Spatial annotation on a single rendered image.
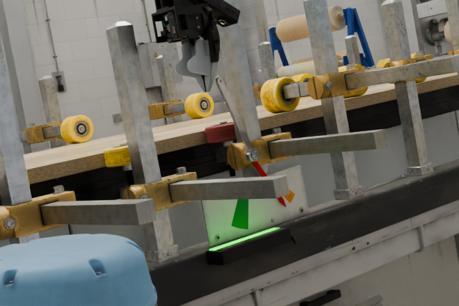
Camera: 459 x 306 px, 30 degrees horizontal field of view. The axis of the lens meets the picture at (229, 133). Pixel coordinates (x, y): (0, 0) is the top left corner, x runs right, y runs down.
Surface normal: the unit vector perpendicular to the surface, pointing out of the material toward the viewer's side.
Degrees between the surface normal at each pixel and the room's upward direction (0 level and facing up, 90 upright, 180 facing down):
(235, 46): 90
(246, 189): 90
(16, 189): 90
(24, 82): 90
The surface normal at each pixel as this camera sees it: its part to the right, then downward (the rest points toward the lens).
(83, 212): -0.75, 0.17
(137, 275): 0.89, -0.22
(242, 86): 0.63, -0.07
